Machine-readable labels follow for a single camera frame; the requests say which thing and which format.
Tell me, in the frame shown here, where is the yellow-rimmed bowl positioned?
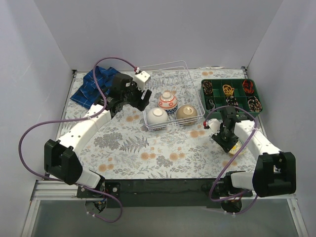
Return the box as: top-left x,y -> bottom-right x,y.
229,139 -> 247,156

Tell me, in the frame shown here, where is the white bowl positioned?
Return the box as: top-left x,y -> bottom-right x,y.
146,107 -> 168,125

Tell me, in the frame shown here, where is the orange line pattern bowl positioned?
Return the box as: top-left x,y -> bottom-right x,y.
158,91 -> 178,110

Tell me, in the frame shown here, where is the white wire dish rack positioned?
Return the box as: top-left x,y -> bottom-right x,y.
140,60 -> 205,131

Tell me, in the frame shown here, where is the blue diamond pattern bowl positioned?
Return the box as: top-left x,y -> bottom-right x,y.
165,105 -> 178,115

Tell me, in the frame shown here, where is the brown lattice pattern bowl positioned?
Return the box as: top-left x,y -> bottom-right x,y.
148,123 -> 166,130

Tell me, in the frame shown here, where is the cream bowl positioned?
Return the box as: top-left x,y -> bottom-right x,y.
176,104 -> 198,126

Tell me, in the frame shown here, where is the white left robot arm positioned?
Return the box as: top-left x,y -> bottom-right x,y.
44,71 -> 152,198

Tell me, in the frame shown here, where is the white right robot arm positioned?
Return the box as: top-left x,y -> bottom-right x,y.
204,106 -> 296,198

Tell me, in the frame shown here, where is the grey rolled band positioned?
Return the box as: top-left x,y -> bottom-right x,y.
205,99 -> 216,111

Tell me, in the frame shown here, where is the black floral rolled band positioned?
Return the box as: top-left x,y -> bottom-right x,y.
226,96 -> 238,107

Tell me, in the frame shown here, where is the pink black rolled band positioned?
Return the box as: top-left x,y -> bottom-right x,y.
247,96 -> 262,113

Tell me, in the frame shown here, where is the blue plaid shirt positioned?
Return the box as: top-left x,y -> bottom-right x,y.
71,66 -> 119,109

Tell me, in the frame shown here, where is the yellow rolled band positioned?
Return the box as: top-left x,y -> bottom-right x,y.
222,84 -> 235,97

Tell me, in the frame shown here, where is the green compartment organizer tray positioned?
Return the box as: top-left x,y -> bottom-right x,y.
200,79 -> 263,117

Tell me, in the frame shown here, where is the floral patterned table mat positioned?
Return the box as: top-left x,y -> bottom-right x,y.
78,69 -> 256,179

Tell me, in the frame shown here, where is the dark floral rolled band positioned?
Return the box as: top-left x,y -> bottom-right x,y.
202,80 -> 213,95

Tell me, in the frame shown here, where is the red black rolled band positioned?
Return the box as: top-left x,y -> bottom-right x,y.
242,80 -> 254,94

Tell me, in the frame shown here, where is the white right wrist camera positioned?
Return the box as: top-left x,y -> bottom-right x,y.
203,118 -> 221,134

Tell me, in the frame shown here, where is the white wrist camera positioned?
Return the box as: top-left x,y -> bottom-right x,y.
203,118 -> 221,134
133,71 -> 151,91

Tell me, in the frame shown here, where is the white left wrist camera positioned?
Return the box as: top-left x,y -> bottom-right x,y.
133,71 -> 151,91

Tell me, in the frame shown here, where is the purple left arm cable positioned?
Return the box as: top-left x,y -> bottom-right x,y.
19,57 -> 139,223

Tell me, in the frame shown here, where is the aluminium frame rail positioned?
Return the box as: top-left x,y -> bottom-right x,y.
31,179 -> 297,202

